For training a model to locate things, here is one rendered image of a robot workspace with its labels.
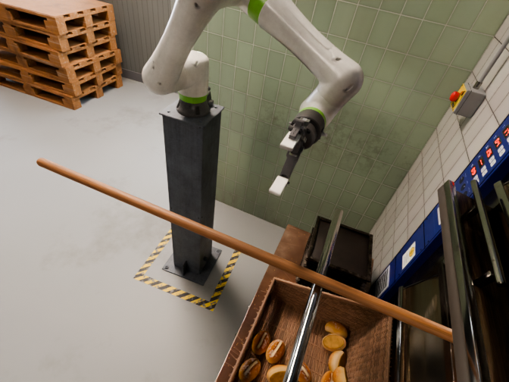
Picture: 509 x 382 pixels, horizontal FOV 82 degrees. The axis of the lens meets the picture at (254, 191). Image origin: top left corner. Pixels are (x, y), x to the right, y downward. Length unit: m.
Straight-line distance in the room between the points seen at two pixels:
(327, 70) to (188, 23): 0.42
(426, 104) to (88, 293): 2.26
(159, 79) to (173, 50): 0.14
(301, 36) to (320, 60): 0.09
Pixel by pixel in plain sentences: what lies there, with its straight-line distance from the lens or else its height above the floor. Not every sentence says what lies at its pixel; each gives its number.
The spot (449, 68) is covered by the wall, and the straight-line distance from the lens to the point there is 1.77.
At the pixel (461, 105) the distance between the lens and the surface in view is 1.46.
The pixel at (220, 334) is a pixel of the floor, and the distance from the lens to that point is 2.00.
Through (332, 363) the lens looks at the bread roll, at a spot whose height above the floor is 0.64.
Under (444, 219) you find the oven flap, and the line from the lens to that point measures 0.85.
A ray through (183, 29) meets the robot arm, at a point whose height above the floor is 1.60.
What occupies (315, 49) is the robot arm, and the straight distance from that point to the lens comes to 0.92.
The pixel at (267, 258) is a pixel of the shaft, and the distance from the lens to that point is 0.81.
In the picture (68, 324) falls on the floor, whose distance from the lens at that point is 2.17.
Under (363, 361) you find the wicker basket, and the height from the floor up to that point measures 0.73.
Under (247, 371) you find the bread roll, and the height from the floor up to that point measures 0.64.
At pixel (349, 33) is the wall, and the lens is 1.73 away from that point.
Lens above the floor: 1.86
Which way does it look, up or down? 42 degrees down
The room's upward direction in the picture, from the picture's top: 11 degrees clockwise
